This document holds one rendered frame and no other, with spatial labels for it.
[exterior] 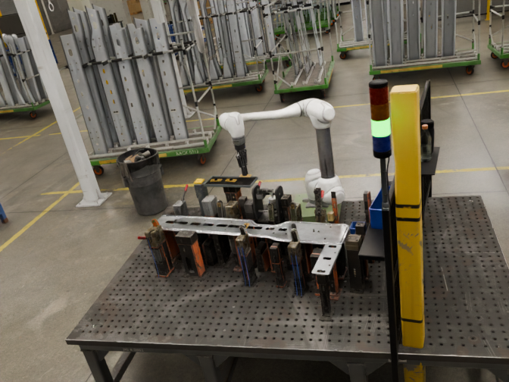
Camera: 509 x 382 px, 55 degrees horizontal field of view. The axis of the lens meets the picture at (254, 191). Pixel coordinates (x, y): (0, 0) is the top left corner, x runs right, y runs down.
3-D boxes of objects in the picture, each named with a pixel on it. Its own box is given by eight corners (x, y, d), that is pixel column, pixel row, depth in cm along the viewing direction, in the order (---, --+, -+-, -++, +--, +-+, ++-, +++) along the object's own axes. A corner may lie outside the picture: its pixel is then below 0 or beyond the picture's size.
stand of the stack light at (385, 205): (376, 220, 200) (366, 83, 175) (379, 212, 206) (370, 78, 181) (393, 221, 197) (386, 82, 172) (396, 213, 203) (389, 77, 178)
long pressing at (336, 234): (145, 231, 337) (145, 229, 336) (163, 214, 355) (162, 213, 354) (341, 246, 280) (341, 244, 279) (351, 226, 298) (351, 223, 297)
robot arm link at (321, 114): (332, 195, 368) (350, 205, 350) (314, 201, 363) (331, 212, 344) (322, 95, 337) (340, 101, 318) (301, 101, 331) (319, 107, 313)
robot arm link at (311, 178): (321, 188, 385) (316, 163, 375) (333, 195, 369) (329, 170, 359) (304, 195, 380) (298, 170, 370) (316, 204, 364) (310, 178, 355)
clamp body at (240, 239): (240, 286, 310) (230, 240, 295) (248, 275, 320) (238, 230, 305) (254, 288, 306) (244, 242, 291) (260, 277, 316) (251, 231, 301)
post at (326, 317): (319, 320, 270) (313, 277, 258) (324, 307, 279) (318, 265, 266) (330, 321, 267) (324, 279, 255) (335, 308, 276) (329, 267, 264)
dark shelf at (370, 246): (357, 259, 264) (357, 255, 262) (385, 184, 336) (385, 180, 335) (400, 263, 255) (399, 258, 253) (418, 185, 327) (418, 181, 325)
